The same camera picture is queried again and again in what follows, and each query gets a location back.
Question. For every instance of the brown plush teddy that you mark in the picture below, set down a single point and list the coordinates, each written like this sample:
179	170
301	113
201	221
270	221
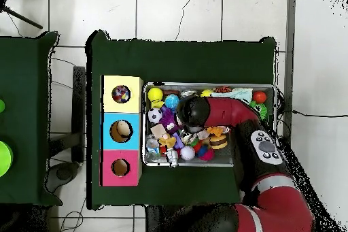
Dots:
166	140

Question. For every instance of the mint green cloth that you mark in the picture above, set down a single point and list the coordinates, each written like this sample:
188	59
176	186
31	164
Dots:
236	94

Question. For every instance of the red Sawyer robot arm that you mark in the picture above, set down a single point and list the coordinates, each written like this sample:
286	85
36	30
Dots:
228	112

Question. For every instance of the clear mesh bin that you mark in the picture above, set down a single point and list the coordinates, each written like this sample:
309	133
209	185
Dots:
157	162

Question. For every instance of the wooden box with three holes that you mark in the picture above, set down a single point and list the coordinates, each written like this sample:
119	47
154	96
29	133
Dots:
133	145

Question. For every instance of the small globe ball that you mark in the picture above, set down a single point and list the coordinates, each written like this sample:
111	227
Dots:
172	101

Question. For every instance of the black and white soccer ball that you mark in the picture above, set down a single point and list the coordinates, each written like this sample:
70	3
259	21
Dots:
155	115

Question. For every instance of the yellow ball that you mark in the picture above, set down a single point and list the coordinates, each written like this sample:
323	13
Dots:
206	92
155	94

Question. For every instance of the silver toy robot figure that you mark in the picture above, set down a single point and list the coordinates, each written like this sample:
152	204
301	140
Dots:
172	157

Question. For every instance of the orange bumpy toy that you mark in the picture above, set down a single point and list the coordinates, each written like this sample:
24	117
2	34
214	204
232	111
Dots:
216	131

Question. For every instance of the orange tiger plush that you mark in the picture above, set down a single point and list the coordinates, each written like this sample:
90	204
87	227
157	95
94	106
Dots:
222	89

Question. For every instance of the dark green table cloth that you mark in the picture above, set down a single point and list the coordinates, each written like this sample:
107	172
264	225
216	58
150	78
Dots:
179	58

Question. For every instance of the green spiky ball with eyes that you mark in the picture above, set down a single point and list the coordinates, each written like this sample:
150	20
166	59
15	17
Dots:
262	111

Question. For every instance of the black upright panel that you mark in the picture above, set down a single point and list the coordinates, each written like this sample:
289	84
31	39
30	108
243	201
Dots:
78	112

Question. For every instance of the green cloth side table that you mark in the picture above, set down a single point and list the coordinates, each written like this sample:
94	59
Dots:
27	107

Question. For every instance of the small bright green object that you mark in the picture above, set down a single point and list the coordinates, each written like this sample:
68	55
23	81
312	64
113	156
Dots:
1	107

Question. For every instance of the bright green cup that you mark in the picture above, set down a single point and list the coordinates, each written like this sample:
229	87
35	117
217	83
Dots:
4	158

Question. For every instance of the black tripod leg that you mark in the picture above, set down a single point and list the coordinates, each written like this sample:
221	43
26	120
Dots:
22	17

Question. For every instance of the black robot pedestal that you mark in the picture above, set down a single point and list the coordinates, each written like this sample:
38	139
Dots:
157	220

